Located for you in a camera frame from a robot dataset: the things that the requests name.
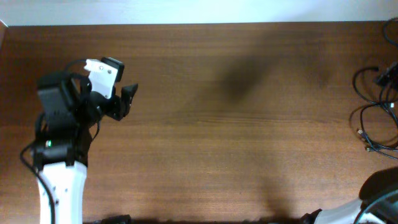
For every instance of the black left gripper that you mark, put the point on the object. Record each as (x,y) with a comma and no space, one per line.
(115,107)

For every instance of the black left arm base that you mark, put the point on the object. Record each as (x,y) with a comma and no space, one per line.
(120,219)

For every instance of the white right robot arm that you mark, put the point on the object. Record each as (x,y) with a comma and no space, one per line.
(376,203)

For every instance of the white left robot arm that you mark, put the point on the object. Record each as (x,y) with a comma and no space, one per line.
(58,156)

